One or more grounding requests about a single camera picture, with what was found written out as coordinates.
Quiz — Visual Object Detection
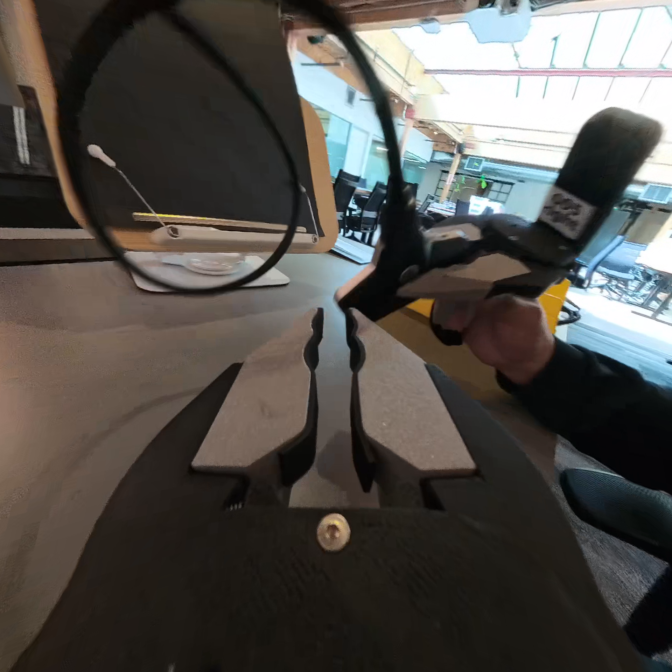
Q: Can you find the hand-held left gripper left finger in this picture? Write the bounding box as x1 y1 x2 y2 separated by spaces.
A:
190 307 323 487

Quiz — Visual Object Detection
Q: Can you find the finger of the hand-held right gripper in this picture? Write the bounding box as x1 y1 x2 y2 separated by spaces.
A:
335 223 484 301
338 252 533 322

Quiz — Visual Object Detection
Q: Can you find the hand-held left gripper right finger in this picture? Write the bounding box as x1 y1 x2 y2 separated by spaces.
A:
346 308 478 493

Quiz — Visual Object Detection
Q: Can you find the thick black braided cable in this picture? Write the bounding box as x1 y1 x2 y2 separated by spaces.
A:
58 0 428 295

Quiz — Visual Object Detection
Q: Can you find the yellow plastic bin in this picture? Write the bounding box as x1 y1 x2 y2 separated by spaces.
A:
377 277 573 344

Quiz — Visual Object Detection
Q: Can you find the person's right forearm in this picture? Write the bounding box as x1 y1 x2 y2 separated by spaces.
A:
496 336 672 497

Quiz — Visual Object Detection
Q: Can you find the person's right hand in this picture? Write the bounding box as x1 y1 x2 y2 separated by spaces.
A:
446 294 557 385

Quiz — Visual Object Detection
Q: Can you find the black mesh office chair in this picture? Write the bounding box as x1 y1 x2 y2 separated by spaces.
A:
333 168 364 238
362 181 390 246

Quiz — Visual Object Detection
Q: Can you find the white board stand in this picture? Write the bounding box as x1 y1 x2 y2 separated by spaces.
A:
126 212 319 293

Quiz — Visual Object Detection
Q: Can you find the black seat office chair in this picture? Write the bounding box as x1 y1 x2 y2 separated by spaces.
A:
559 467 672 560

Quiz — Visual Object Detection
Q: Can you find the person's leg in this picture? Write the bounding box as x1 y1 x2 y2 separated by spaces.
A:
625 567 672 657

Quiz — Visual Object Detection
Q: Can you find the white peg with wire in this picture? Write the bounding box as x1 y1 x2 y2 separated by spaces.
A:
86 143 171 232

